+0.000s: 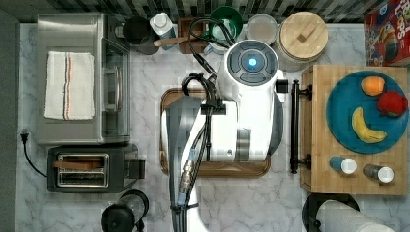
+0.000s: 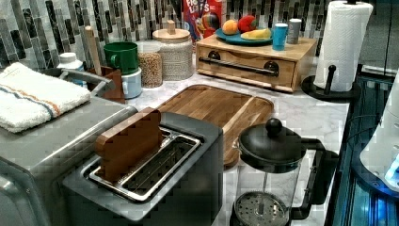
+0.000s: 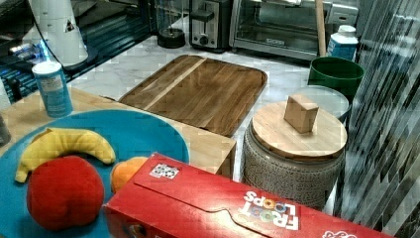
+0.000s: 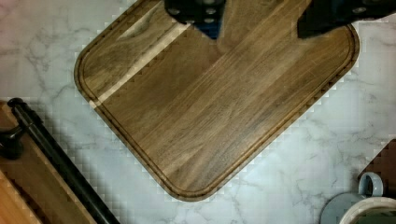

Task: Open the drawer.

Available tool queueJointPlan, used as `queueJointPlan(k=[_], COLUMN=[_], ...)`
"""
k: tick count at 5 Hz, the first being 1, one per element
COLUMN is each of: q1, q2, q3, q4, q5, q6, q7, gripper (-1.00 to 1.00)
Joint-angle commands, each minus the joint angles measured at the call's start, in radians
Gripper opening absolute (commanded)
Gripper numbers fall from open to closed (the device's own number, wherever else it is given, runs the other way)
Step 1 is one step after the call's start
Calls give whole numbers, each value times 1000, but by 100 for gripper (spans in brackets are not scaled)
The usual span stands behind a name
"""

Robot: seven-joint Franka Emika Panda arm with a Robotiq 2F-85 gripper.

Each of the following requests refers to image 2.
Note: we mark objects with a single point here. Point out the wooden cutting board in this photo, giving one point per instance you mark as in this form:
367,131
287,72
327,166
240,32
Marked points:
232,111

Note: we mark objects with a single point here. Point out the jar with wooden lid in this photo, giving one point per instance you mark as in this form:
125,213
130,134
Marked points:
176,50

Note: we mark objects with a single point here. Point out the black two-slot toaster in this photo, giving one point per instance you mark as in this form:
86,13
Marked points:
181,186

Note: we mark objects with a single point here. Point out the light blue mug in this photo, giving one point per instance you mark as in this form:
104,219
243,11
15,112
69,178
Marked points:
131,84

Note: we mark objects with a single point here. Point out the clear jar of grains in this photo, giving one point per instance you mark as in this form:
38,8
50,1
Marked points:
150,63

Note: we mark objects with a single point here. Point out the teal plate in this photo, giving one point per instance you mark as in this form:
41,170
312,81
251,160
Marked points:
237,40

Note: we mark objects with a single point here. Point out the brown wooden utensil holder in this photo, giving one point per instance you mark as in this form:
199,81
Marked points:
114,93

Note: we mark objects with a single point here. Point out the wooden toast slice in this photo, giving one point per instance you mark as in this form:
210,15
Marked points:
123,146

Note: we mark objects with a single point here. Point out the orange fruit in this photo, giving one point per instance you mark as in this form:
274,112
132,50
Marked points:
230,27

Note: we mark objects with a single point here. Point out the red cereal box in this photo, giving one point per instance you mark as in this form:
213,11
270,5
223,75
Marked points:
202,18

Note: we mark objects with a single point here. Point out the green mug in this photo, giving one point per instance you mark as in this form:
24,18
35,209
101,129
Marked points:
122,55

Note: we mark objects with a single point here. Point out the yellow banana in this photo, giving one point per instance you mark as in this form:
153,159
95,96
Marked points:
259,34

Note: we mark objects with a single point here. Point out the black paper towel holder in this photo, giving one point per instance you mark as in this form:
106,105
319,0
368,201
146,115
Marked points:
326,94

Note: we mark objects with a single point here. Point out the blue shaker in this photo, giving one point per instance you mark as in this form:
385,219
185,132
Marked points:
279,36

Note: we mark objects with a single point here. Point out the white blue bottle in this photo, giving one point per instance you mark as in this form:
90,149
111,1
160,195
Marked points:
69,61

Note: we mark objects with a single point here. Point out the silver toaster oven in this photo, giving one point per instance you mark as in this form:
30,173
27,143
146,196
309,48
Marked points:
35,161

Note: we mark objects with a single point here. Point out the white striped towel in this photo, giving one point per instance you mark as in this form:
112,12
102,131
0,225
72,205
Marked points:
29,98

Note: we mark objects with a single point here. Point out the white paper towel roll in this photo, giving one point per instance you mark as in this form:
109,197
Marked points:
343,37

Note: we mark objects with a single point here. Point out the black drawer handle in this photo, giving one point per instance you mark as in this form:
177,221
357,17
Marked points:
270,68

